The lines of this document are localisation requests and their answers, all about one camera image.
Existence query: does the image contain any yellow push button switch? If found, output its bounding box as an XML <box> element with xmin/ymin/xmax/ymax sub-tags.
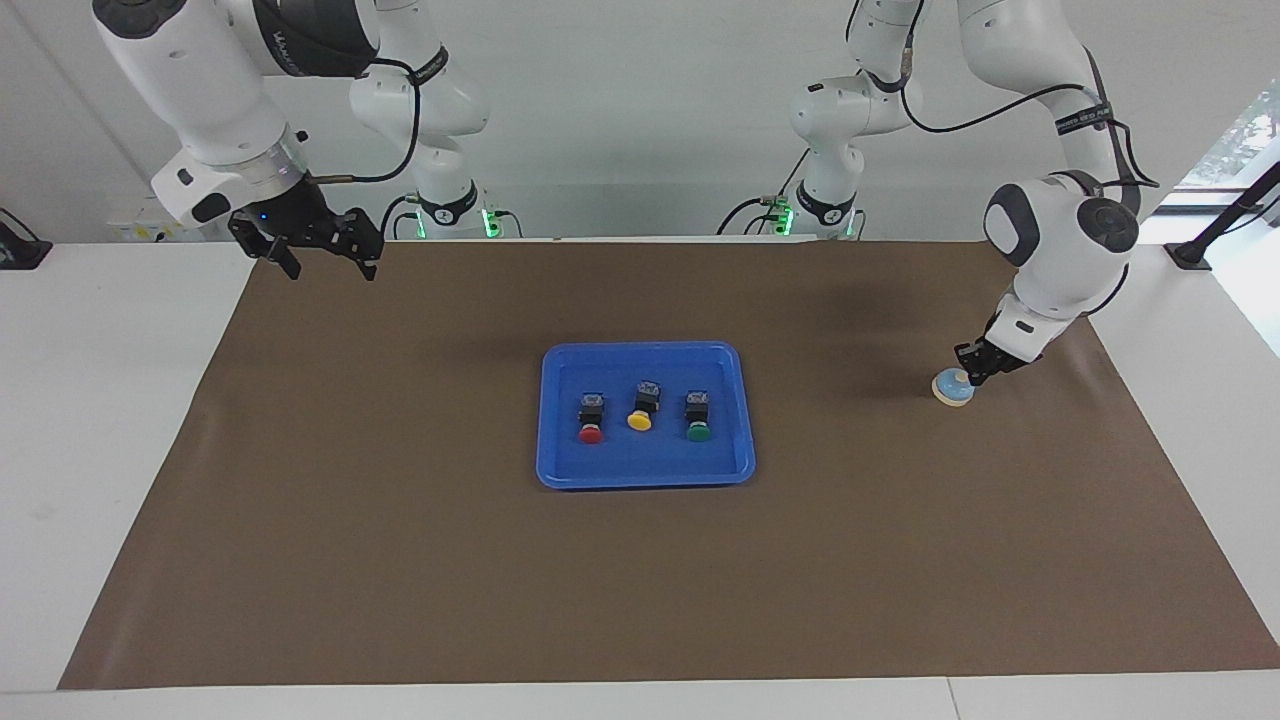
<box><xmin>626</xmin><ymin>379</ymin><xmax>664</xmax><ymax>433</ymax></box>

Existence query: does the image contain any blue plastic tray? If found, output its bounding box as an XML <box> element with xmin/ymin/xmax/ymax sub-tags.
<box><xmin>536</xmin><ymin>341</ymin><xmax>757</xmax><ymax>491</ymax></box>

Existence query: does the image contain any white power strip box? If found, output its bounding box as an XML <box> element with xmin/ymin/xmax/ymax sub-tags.
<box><xmin>108</xmin><ymin>205</ymin><xmax>236</xmax><ymax>243</ymax></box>

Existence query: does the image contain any black clamp base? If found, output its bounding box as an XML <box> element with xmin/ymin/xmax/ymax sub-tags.
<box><xmin>0</xmin><ymin>208</ymin><xmax>53</xmax><ymax>271</ymax></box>

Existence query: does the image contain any glass window with greenery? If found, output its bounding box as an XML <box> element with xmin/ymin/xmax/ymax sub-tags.
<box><xmin>1180</xmin><ymin>80</ymin><xmax>1280</xmax><ymax>191</ymax></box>

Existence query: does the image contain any brown table mat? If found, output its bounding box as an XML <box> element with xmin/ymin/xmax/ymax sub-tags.
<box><xmin>58</xmin><ymin>240</ymin><xmax>1280</xmax><ymax>691</ymax></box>

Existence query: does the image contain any black right base cable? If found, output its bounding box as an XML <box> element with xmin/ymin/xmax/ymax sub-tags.
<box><xmin>377</xmin><ymin>194</ymin><xmax>421</xmax><ymax>241</ymax></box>

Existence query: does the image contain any black base cable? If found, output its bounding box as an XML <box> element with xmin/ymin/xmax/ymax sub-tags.
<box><xmin>715</xmin><ymin>150</ymin><xmax>811</xmax><ymax>237</ymax></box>
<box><xmin>377</xmin><ymin>194</ymin><xmax>421</xmax><ymax>241</ymax></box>

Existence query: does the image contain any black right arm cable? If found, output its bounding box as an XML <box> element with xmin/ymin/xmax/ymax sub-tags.
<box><xmin>308</xmin><ymin>55</ymin><xmax>421</xmax><ymax>185</ymax></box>

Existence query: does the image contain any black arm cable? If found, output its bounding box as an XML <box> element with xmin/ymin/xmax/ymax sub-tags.
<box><xmin>845</xmin><ymin>0</ymin><xmax>1161</xmax><ymax>191</ymax></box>
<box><xmin>308</xmin><ymin>55</ymin><xmax>421</xmax><ymax>185</ymax></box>

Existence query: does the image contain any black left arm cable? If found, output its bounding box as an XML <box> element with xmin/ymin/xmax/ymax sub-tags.
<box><xmin>845</xmin><ymin>0</ymin><xmax>1161</xmax><ymax>191</ymax></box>

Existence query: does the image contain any black camera stand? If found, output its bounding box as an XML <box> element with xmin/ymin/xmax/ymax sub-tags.
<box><xmin>1165</xmin><ymin>160</ymin><xmax>1280</xmax><ymax>271</ymax></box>

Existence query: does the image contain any black left base cable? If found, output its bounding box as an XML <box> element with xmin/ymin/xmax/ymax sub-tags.
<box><xmin>715</xmin><ymin>150</ymin><xmax>811</xmax><ymax>237</ymax></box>

